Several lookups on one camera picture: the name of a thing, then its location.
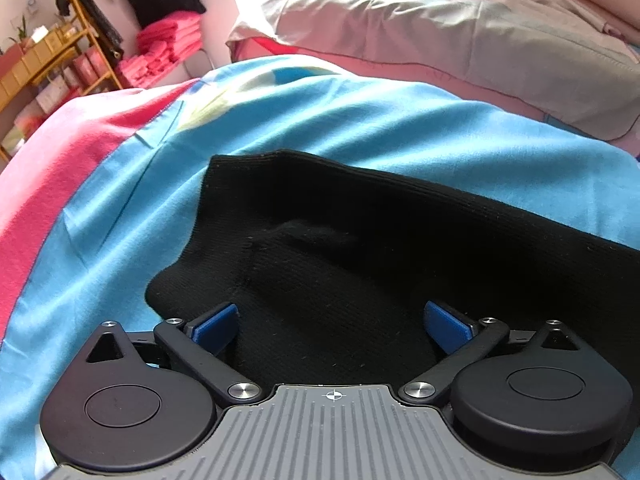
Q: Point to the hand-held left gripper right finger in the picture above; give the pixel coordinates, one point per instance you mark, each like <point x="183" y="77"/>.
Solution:
<point x="447" y="329"/>

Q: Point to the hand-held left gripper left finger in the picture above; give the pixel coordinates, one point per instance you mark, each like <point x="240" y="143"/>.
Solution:
<point x="216" y="330"/>

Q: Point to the black pants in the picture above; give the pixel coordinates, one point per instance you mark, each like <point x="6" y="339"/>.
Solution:
<point x="370" y="260"/>

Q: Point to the blue floral bedsheet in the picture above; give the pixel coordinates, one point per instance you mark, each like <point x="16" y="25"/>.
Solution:
<point x="125" y="200"/>

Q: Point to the stack of pink towels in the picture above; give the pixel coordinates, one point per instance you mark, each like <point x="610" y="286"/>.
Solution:
<point x="160" y="50"/>

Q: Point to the grey pink pillow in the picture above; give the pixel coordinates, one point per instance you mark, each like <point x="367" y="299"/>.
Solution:
<point x="450" y="40"/>

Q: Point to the wooden shelf rack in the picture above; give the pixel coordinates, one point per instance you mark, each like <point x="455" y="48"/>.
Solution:
<point x="45" y="67"/>

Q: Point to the black hanging bag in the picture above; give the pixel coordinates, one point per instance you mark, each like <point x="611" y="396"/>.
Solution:
<point x="102" y="25"/>

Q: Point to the small green plant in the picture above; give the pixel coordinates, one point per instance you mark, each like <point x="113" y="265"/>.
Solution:
<point x="20" y="30"/>

